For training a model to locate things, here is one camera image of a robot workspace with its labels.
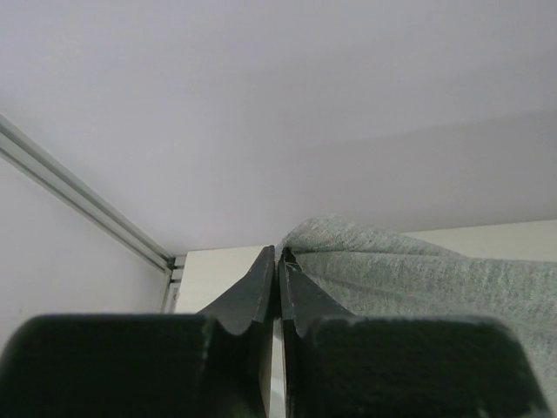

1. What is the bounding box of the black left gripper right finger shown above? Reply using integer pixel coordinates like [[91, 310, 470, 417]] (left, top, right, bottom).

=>
[[277, 252, 549, 417]]

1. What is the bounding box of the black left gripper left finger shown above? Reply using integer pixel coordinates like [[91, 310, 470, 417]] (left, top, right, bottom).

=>
[[1, 246, 275, 417]]

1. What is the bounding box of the grey t-shirt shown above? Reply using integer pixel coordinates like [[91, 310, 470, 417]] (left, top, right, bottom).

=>
[[278, 216, 556, 409]]

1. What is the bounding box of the aluminium frame post left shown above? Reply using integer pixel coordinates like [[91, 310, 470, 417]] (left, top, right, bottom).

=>
[[1, 117, 177, 314]]

